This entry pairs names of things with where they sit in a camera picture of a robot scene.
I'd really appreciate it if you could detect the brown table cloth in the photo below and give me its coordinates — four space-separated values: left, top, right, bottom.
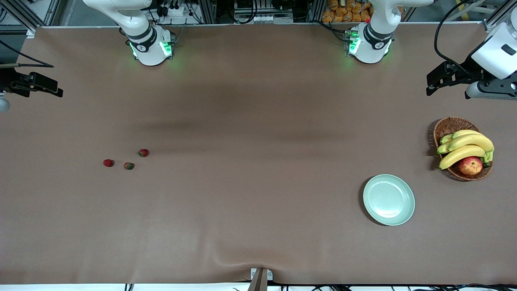
0 22 517 285

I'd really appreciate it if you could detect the aluminium frame profile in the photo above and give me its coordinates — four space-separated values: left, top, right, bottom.
6 0 45 39
483 0 517 33

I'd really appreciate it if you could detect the pale green round plate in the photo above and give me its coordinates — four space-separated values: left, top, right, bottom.
363 174 416 226

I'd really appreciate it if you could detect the bag of orange snacks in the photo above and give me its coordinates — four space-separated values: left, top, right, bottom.
322 0 374 23

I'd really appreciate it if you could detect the red yellow apple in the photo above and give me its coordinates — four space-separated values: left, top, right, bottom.
458 156 484 176

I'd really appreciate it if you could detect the brown wicker basket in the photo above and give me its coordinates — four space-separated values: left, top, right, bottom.
433 117 493 181

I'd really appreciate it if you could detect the white terminal block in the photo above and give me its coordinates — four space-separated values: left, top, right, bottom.
234 14 294 23

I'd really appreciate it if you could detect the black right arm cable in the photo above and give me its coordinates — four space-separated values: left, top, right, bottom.
0 40 54 68

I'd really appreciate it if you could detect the white power strip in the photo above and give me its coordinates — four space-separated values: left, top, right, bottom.
160 3 187 17

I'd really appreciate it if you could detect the grey metal table bracket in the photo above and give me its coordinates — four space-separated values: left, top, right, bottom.
250 268 273 291

